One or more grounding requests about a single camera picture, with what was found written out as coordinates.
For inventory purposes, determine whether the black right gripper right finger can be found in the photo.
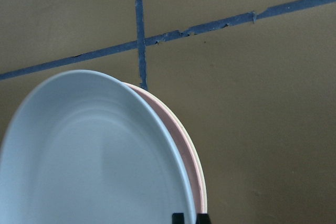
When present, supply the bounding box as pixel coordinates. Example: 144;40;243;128
195;213;211;224

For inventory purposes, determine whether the cream white plate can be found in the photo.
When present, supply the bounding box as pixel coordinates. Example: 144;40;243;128
146;90;208;214

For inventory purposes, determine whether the blue plate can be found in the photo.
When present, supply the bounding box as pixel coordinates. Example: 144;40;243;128
1;70;196;223

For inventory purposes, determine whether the pink plate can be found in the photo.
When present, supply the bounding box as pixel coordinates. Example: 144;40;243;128
125;83;206;214

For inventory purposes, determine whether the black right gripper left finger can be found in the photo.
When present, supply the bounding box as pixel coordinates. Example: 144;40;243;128
172;214;185;224

